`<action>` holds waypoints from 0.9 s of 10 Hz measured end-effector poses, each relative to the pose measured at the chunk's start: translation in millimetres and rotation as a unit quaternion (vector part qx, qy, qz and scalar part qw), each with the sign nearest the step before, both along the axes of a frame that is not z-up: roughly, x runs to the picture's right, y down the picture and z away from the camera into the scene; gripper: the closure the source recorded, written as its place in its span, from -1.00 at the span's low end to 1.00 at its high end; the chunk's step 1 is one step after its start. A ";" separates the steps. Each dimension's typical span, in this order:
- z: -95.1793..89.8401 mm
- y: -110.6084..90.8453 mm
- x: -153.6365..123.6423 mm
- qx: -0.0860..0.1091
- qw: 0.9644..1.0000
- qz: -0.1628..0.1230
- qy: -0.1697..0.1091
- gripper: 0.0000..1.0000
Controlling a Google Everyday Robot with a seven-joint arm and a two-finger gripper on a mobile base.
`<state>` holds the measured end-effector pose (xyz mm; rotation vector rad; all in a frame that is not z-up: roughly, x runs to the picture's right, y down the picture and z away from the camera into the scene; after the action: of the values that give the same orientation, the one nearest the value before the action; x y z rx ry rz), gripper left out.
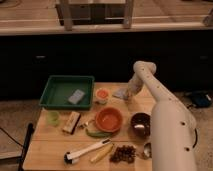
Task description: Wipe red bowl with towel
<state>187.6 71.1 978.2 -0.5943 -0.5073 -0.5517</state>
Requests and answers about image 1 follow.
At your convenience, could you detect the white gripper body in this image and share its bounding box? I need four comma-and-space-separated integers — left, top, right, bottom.
126, 75, 143, 99

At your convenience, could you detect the grey towel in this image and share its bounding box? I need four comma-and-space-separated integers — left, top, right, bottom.
113, 88, 128, 100

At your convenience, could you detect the red bowl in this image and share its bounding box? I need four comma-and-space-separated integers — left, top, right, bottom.
95, 107, 123, 132

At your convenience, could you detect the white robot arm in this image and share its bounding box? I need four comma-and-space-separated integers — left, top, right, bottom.
127, 61, 197, 171

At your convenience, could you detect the dark brown bowl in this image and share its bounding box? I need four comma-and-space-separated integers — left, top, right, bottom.
130, 113, 150, 138

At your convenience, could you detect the small white orange cup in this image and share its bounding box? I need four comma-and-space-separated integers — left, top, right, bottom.
95, 88, 109, 104

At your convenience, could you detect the grey sponge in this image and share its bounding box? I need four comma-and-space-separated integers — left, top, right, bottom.
68, 89, 85, 104

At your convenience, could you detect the metal measuring cup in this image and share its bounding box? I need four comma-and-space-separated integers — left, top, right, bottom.
142, 143, 152, 160

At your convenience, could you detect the blue black object on floor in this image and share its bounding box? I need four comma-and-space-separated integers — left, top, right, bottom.
186, 92, 212, 108

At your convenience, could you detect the bunch of dark grapes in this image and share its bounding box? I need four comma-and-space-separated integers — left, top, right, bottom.
110, 145, 135, 164

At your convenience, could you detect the wooden block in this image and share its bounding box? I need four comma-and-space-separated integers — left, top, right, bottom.
63, 111, 81, 134

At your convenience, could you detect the green plastic tray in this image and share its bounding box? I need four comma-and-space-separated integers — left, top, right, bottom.
40, 75, 95, 110

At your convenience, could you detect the yellow corn cob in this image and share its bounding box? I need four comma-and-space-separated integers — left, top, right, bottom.
90, 143, 114, 163

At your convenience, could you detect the green plastic cup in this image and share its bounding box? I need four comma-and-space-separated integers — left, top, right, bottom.
46, 111, 59, 126

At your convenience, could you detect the white black brush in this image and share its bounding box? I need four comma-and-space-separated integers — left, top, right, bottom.
64, 139, 111, 164

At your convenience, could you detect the wooden chair frame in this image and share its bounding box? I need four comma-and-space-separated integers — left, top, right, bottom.
55, 0, 134, 31

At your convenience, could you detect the black cable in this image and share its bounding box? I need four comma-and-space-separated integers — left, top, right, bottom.
0, 127, 24, 148

